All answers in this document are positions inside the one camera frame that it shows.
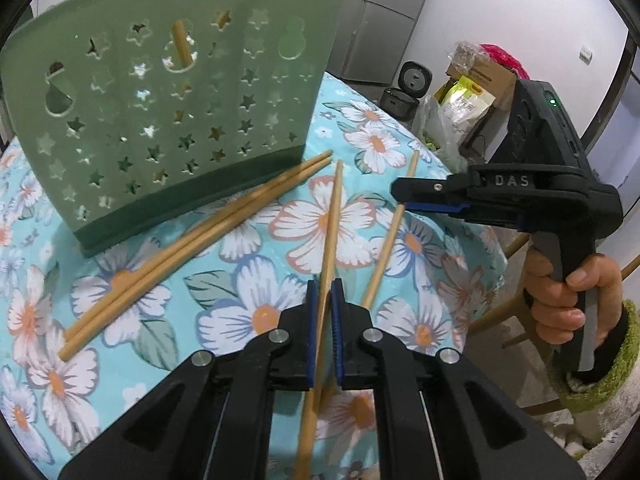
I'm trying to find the wooden chopstick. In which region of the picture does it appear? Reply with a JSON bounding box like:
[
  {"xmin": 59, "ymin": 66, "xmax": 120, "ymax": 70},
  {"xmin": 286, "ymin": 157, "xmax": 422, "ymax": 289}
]
[
  {"xmin": 57, "ymin": 156, "xmax": 334, "ymax": 362},
  {"xmin": 64, "ymin": 149, "xmax": 333, "ymax": 343},
  {"xmin": 171, "ymin": 20, "xmax": 195, "ymax": 70},
  {"xmin": 292, "ymin": 159, "xmax": 346, "ymax": 480},
  {"xmin": 359, "ymin": 149, "xmax": 421, "ymax": 311}
]

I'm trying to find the yellow-green rice bag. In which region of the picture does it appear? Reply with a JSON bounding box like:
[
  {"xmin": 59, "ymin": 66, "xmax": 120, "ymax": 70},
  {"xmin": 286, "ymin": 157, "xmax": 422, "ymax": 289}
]
[{"xmin": 432, "ymin": 75, "xmax": 493, "ymax": 136}]

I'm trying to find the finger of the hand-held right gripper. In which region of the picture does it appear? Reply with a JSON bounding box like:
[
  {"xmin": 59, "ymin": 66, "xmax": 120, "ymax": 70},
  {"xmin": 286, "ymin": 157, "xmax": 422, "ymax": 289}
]
[{"xmin": 391, "ymin": 172, "xmax": 476, "ymax": 215}]

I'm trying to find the floral blue tablecloth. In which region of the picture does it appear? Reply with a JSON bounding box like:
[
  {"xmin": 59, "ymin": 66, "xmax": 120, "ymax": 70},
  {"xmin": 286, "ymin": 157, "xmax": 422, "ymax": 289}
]
[{"xmin": 0, "ymin": 71, "xmax": 503, "ymax": 480}]

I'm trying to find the translucent plastic bag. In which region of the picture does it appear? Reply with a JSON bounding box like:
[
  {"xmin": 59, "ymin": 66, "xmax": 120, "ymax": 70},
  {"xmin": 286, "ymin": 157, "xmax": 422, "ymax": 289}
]
[{"xmin": 412, "ymin": 95, "xmax": 468, "ymax": 171}]

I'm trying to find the crumpled clear plastic bag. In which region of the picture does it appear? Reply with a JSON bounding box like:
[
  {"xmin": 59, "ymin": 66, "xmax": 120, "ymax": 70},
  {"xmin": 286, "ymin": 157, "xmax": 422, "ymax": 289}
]
[{"xmin": 447, "ymin": 40, "xmax": 483, "ymax": 68}]

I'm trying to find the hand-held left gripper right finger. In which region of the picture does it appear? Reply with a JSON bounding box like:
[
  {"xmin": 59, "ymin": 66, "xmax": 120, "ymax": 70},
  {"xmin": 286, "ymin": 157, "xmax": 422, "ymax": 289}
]
[{"xmin": 330, "ymin": 277, "xmax": 586, "ymax": 480}]

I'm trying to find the grey refrigerator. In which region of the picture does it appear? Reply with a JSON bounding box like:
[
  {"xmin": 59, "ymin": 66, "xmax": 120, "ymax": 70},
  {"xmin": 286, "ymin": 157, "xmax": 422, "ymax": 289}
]
[{"xmin": 327, "ymin": 0, "xmax": 441, "ymax": 86}]

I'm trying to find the green perforated utensil holder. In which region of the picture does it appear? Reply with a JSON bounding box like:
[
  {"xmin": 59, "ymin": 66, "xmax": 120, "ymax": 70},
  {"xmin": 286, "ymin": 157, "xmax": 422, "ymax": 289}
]
[{"xmin": 0, "ymin": 0, "xmax": 353, "ymax": 259}]

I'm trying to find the cardboard box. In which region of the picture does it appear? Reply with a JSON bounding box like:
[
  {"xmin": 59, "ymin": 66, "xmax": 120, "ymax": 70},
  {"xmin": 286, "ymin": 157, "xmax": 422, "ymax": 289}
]
[{"xmin": 445, "ymin": 55, "xmax": 518, "ymax": 111}]

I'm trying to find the white fleece garment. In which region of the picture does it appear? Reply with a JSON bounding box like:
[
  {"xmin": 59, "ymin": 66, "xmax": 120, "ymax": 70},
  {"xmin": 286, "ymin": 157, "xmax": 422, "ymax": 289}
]
[{"xmin": 540, "ymin": 385, "xmax": 640, "ymax": 466}]

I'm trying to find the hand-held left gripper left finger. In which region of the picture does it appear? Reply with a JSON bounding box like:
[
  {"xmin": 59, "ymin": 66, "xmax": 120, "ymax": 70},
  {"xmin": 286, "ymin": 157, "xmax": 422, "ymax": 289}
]
[{"xmin": 59, "ymin": 277, "xmax": 321, "ymax": 480}]

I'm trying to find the grey door frame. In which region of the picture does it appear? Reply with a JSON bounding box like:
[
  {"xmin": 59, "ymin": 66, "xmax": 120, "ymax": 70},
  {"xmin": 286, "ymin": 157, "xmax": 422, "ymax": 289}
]
[{"xmin": 575, "ymin": 30, "xmax": 640, "ymax": 161}]

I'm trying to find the black cooking pot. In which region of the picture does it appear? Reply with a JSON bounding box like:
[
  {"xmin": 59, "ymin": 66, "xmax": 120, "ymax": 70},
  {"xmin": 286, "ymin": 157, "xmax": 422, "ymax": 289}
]
[{"xmin": 381, "ymin": 87, "xmax": 420, "ymax": 122}]

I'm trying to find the pink plastic bag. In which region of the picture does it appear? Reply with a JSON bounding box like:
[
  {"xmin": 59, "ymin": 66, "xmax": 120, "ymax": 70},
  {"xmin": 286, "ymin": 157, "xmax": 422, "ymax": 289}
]
[{"xmin": 477, "ymin": 44, "xmax": 528, "ymax": 81}]

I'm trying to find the person's right hand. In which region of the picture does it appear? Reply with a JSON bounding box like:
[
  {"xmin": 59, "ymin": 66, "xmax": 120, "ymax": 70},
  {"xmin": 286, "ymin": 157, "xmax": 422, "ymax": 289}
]
[{"xmin": 522, "ymin": 254, "xmax": 625, "ymax": 352}]

